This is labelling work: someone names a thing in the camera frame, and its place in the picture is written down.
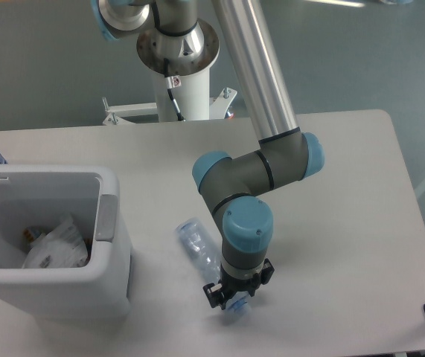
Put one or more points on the white open trash can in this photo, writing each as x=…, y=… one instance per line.
x=37, y=196

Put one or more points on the crushed clear plastic bottle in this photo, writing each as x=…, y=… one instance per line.
x=205, y=256

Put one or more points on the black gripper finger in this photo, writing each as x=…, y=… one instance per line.
x=217, y=295
x=262, y=277

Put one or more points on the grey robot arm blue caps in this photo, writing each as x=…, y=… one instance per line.
x=179, y=48

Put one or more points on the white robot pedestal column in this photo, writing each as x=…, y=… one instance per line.
x=183, y=86

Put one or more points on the white pedestal base frame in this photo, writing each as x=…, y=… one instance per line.
x=220, y=107

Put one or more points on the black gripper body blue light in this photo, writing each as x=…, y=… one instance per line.
x=231, y=285

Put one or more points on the white plastic wrapper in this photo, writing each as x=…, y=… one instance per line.
x=63, y=247

